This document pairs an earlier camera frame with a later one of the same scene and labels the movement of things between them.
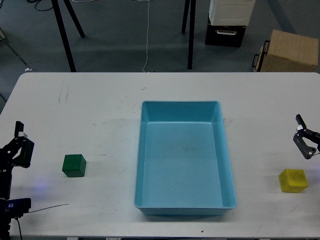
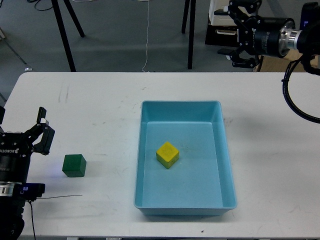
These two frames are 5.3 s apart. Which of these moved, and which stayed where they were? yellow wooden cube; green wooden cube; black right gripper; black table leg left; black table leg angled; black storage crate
Moved: black right gripper; yellow wooden cube
Stayed: black storage crate; black table leg angled; green wooden cube; black table leg left
